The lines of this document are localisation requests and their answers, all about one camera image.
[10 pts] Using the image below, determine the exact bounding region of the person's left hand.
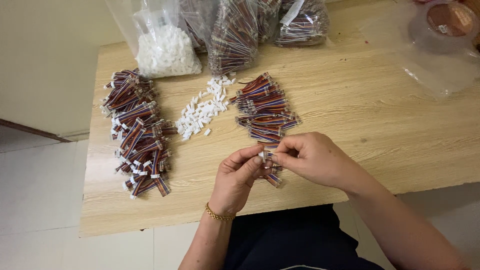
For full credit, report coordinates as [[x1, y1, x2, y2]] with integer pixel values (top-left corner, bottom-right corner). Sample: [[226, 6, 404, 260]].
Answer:
[[207, 145, 274, 218]]

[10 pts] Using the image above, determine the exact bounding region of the person's right hand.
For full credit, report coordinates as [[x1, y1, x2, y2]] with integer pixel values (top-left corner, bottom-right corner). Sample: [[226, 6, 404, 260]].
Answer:
[[270, 131, 364, 193]]

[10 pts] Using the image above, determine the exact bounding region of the rainbow ribbon cable piece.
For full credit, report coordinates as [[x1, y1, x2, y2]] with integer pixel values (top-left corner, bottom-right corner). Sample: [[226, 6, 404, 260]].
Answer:
[[262, 151, 283, 188]]

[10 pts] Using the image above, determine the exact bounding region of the pile of loose white connectors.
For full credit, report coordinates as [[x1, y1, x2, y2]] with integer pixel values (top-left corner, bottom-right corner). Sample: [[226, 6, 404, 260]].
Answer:
[[175, 73, 238, 142]]

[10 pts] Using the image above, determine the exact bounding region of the person's dark blue clothing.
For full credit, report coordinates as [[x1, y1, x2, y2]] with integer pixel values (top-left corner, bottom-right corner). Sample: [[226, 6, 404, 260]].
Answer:
[[224, 203, 386, 270]]

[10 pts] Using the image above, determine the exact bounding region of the empty clear plastic bag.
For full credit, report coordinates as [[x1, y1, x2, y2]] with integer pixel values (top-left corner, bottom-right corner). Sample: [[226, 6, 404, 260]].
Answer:
[[359, 0, 480, 99]]

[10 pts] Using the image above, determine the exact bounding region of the clear bag of white connectors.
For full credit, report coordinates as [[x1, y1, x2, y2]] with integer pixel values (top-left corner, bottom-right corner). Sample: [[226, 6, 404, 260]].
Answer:
[[105, 0, 203, 80]]

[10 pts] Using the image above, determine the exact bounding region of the brown packing tape roll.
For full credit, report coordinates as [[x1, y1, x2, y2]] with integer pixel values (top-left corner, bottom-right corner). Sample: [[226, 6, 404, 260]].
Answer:
[[408, 0, 480, 54]]

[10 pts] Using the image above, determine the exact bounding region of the gold chain bracelet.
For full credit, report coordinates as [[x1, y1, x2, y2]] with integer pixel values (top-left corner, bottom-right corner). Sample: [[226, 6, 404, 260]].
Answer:
[[205, 202, 237, 222]]

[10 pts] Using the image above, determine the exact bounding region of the pile of bare-ended rainbow cables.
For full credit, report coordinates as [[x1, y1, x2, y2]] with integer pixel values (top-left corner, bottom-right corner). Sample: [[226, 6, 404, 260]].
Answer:
[[229, 71, 302, 151]]

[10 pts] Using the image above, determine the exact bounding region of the pile of cables with connectors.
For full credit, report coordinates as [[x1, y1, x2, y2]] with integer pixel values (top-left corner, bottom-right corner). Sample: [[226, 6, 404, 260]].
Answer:
[[100, 68, 179, 200]]

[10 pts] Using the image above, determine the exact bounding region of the squat clear bag of cables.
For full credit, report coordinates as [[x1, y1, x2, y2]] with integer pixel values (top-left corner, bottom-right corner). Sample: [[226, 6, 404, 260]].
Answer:
[[258, 0, 331, 48]]

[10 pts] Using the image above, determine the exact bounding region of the tall clear bag of cables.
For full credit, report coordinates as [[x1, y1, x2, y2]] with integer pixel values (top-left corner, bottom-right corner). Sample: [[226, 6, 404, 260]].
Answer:
[[179, 0, 260, 78]]

